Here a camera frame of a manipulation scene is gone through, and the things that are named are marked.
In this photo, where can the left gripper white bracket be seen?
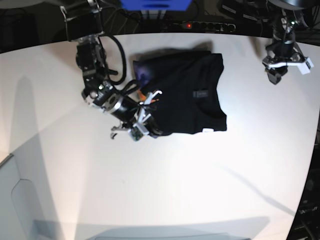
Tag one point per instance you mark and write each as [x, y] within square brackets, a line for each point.
[281, 55]

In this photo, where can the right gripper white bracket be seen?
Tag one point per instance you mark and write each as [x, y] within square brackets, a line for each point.
[131, 113]

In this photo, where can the black T-shirt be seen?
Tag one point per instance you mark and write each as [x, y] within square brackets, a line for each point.
[177, 75]

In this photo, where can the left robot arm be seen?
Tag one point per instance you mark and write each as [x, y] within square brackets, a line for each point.
[287, 15]

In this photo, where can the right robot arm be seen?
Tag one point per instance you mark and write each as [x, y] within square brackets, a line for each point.
[84, 25]

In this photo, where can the white garment label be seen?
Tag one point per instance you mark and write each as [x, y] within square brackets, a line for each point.
[208, 130]

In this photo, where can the black neck label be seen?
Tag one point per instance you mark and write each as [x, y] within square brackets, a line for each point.
[198, 94]

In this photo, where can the white power strip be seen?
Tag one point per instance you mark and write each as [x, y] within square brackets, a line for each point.
[206, 27]

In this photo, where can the blue box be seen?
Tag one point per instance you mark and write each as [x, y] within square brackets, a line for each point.
[168, 5]

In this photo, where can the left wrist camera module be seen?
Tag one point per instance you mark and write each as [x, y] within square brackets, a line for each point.
[306, 66]

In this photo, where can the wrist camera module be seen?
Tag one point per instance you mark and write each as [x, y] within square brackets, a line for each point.
[306, 66]
[137, 132]

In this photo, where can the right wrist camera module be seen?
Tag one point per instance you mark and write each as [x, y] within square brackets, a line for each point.
[137, 132]

